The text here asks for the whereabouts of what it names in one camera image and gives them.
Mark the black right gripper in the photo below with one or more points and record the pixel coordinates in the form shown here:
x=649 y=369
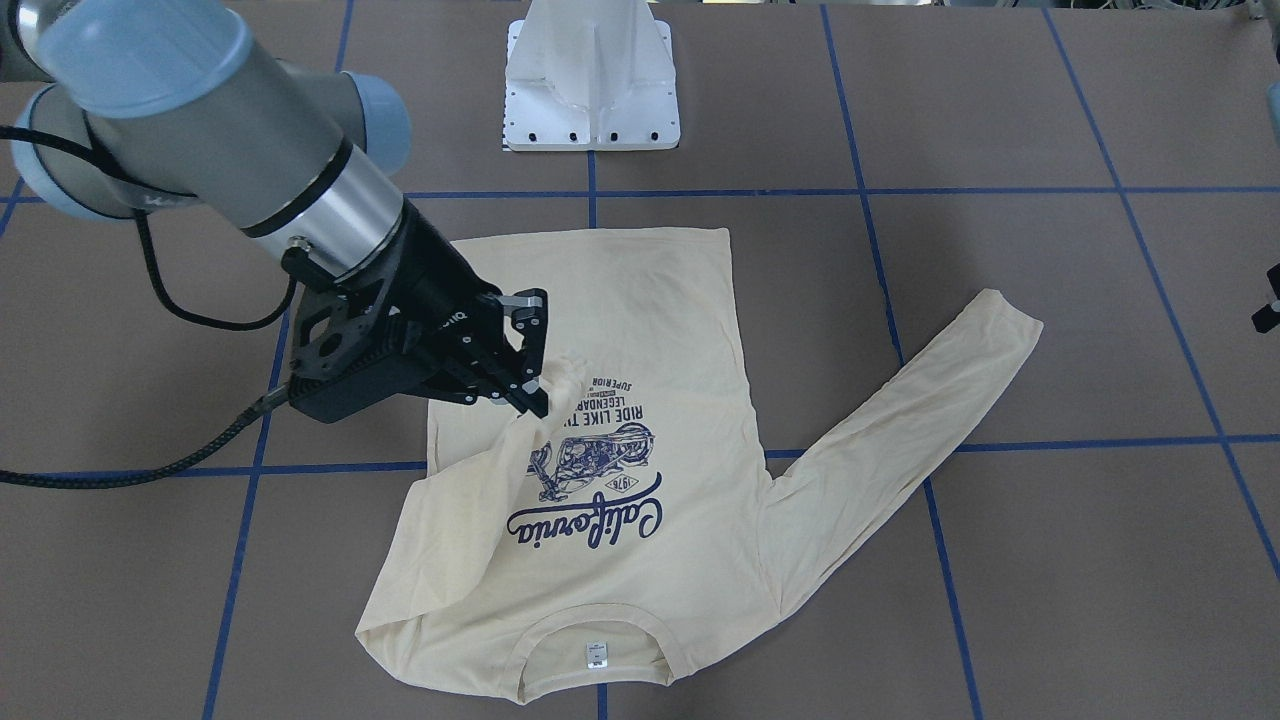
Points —
x=437 y=279

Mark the cream long-sleeve printed shirt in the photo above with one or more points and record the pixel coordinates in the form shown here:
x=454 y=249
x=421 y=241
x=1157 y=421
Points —
x=635 y=535

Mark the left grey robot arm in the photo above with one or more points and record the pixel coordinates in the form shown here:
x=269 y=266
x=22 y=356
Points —
x=1267 y=317

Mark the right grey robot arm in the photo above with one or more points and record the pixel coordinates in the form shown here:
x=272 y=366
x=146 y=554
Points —
x=147 y=105

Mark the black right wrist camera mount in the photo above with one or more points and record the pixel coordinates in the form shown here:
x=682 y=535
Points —
x=351 y=348

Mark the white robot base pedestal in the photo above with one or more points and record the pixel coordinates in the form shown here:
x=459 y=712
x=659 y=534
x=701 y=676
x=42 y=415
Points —
x=590 y=76

